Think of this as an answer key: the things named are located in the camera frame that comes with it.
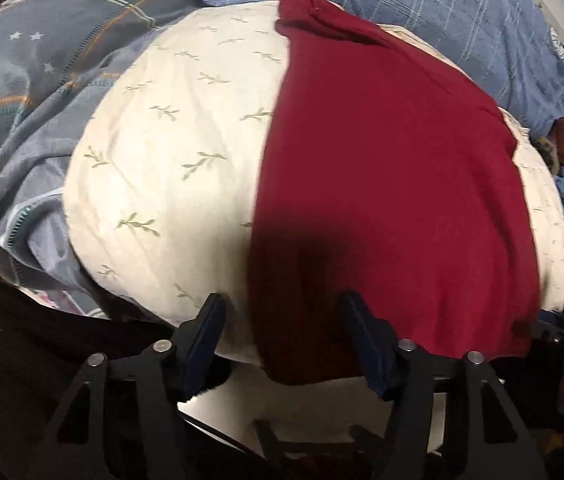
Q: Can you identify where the dark red shirt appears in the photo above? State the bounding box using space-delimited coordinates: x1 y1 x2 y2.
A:
247 0 543 386

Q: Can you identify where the person's black clothing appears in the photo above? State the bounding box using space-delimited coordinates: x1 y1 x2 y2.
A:
0 280 190 480

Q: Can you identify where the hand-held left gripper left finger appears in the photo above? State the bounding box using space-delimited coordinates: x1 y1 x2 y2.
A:
26 292 227 480

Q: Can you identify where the blue plaid quilt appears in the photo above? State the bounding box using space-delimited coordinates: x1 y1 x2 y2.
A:
182 0 564 137

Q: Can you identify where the cream leaf print pillow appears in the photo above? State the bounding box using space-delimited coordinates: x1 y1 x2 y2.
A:
64 0 564 377

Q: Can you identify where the grey plaid star blanket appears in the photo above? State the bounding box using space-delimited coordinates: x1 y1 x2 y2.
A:
0 0 215 322

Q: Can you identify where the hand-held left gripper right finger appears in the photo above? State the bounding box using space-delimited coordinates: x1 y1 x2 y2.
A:
343 290 548 480

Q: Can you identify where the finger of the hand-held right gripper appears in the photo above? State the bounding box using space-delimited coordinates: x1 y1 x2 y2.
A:
532 310 564 356

